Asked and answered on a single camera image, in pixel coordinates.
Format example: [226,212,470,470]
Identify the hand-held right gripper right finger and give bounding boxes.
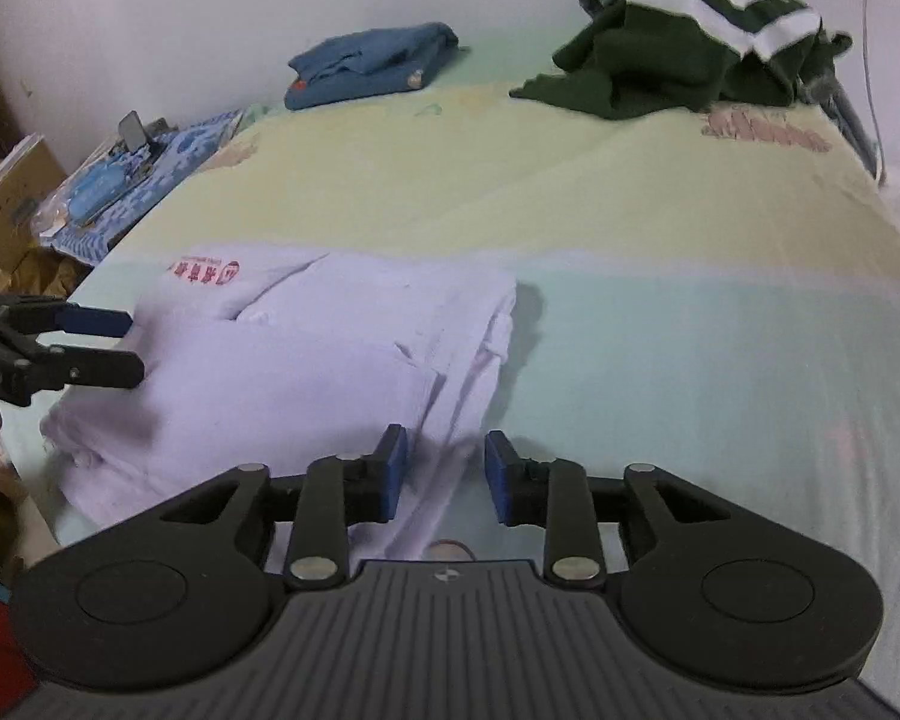
[484,431,732,590]

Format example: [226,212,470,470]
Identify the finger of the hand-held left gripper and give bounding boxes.
[26,349,145,391]
[4,300,134,338]

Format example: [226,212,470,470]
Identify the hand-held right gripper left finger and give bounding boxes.
[157,424,410,590]

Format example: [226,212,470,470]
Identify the white shirt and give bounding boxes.
[41,244,518,560]

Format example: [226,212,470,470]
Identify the blue plastic packets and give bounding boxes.
[67,165,133,223]

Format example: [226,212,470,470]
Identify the cardboard box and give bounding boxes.
[0,135,68,271]

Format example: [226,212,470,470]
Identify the blue patterned towel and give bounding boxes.
[49,111,245,267]

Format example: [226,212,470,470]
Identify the pastel cartoon printed bedsheet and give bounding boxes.
[4,15,900,706]

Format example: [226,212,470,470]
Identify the folded blue sweater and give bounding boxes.
[285,22,460,112]

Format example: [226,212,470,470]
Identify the dark green striped sweater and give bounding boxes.
[510,0,852,119]

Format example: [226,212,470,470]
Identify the white cable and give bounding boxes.
[862,0,890,185]

